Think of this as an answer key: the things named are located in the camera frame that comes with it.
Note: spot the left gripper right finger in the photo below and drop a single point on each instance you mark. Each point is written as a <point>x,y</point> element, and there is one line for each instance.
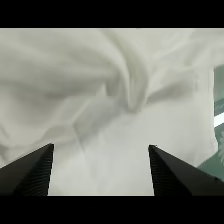
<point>176,176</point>

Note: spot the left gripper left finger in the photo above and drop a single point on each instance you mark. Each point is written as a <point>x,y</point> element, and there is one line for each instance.
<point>31,175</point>

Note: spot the white T-shirt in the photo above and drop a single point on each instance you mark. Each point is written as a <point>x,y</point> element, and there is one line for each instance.
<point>110,100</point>

